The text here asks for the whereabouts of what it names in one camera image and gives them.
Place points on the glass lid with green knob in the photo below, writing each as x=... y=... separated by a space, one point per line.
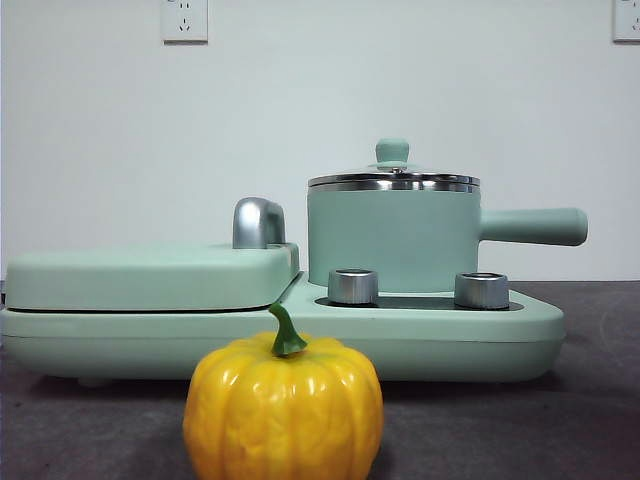
x=392 y=152

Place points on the yellow toy pumpkin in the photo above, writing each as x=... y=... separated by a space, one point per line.
x=280 y=410

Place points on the silver control knob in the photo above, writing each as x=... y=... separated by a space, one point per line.
x=481 y=291
x=352 y=287

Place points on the green breakfast machine base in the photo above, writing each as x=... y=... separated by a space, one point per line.
x=425 y=345

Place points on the green hinged griddle cover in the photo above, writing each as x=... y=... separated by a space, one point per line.
x=150 y=280

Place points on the white wall socket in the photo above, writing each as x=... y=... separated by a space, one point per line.
x=185 y=22
x=627 y=22

